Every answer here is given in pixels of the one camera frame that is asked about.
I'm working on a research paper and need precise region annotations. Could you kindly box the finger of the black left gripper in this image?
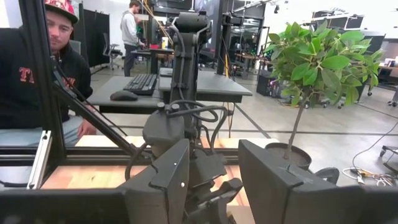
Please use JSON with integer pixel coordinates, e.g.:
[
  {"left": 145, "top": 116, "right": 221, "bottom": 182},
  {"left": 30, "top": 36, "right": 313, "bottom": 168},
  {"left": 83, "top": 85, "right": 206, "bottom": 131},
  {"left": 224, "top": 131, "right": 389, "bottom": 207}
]
[
  {"left": 186, "top": 203, "right": 231, "bottom": 224},
  {"left": 195, "top": 177, "right": 244, "bottom": 212}
]

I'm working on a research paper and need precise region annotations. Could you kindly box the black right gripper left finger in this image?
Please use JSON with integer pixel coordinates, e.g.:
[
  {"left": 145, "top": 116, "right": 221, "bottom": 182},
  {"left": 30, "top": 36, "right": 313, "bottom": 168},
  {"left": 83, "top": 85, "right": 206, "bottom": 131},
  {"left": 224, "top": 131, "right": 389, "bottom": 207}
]
[{"left": 119, "top": 139, "right": 191, "bottom": 224}]

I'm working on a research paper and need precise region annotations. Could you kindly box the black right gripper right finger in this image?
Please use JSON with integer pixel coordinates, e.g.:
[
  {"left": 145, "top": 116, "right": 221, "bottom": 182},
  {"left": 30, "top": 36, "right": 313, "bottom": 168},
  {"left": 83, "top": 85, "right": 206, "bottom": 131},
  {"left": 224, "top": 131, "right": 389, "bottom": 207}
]
[{"left": 238, "top": 139, "right": 343, "bottom": 224}]

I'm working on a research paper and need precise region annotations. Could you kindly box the black plant pot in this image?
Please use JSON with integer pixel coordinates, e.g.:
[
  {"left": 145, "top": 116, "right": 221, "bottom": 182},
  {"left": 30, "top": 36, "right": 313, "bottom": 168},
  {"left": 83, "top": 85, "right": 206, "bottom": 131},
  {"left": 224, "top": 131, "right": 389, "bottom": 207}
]
[{"left": 264, "top": 142, "right": 313, "bottom": 171}]

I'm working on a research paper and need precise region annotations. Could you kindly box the black desk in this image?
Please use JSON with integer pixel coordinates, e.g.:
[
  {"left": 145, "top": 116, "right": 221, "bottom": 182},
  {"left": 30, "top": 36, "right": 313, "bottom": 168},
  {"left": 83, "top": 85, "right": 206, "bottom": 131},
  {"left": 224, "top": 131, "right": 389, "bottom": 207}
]
[
  {"left": 157, "top": 68, "right": 253, "bottom": 104},
  {"left": 88, "top": 74, "right": 165, "bottom": 115}
]

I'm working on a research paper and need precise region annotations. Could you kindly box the black computer mouse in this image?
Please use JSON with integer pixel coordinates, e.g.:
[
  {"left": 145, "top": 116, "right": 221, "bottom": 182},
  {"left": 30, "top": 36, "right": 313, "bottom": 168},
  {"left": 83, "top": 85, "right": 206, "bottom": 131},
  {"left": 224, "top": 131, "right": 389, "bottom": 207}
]
[{"left": 109, "top": 90, "right": 139, "bottom": 102}]

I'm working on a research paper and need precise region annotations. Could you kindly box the black computer tower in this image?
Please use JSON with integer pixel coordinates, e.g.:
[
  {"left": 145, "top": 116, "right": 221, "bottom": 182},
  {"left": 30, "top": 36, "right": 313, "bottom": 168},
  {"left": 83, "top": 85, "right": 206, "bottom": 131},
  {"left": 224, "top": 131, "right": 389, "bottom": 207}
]
[{"left": 256, "top": 73, "right": 282, "bottom": 98}]

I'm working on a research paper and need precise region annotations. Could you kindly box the black keyboard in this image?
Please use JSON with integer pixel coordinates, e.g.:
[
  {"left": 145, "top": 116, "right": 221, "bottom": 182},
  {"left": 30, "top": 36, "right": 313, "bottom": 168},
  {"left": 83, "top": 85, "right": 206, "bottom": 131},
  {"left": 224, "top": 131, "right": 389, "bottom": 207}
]
[{"left": 123, "top": 73, "right": 158, "bottom": 96}]

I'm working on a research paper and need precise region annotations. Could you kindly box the silver aluminium bar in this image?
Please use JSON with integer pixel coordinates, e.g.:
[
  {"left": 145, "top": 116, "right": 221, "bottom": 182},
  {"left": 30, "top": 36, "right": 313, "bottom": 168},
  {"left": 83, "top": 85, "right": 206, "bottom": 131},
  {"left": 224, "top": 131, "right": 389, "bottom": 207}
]
[{"left": 26, "top": 129, "right": 53, "bottom": 190}]

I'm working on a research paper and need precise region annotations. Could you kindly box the green leafy plant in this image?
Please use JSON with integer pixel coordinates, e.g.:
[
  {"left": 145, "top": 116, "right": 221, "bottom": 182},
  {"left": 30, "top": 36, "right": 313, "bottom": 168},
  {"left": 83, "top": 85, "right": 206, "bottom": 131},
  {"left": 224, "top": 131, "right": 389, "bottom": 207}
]
[{"left": 263, "top": 19, "right": 384, "bottom": 161}]

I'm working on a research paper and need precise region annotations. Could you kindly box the grey office chair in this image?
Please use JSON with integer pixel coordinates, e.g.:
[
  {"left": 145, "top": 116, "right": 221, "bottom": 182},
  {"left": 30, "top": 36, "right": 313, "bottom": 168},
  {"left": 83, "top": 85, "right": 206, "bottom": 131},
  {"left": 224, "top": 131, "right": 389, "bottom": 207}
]
[{"left": 101, "top": 32, "right": 124, "bottom": 71}]

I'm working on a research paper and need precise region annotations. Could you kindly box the person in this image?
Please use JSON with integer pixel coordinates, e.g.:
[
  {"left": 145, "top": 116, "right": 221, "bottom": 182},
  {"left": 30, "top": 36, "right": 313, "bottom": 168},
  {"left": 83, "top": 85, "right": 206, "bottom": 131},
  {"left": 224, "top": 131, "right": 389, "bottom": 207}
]
[
  {"left": 120, "top": 0, "right": 146, "bottom": 78},
  {"left": 0, "top": 0, "right": 98, "bottom": 147}
]

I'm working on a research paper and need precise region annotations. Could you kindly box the white cable bundle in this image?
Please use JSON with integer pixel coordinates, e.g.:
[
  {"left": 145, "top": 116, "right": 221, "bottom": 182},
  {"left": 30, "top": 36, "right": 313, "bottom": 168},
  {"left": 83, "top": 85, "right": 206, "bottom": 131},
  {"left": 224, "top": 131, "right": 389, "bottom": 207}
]
[{"left": 341, "top": 166, "right": 398, "bottom": 187}]

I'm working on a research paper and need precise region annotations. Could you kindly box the black aluminium table frame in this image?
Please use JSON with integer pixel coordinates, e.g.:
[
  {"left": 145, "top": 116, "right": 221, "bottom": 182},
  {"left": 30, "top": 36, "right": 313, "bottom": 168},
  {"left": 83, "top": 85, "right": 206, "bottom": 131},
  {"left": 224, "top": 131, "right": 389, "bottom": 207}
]
[{"left": 0, "top": 0, "right": 271, "bottom": 190}]

